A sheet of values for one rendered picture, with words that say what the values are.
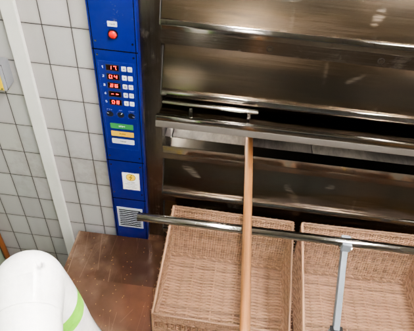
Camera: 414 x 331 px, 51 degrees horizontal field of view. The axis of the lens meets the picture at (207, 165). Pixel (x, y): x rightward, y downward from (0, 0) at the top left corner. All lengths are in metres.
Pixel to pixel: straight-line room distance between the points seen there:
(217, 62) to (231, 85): 0.09
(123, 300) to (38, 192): 0.64
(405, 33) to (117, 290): 1.52
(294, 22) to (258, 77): 0.23
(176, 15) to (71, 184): 0.99
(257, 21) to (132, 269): 1.25
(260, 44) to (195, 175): 0.66
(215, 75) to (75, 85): 0.52
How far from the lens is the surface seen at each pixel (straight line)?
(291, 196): 1.88
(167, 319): 1.80
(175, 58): 1.52
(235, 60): 1.50
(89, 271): 2.10
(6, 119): 1.92
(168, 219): 1.49
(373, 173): 1.84
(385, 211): 2.00
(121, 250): 2.15
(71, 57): 1.61
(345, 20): 1.43
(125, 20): 1.45
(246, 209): 1.49
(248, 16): 1.40
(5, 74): 1.71
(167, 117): 1.47
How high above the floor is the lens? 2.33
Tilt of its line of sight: 44 degrees down
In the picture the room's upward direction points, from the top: 5 degrees clockwise
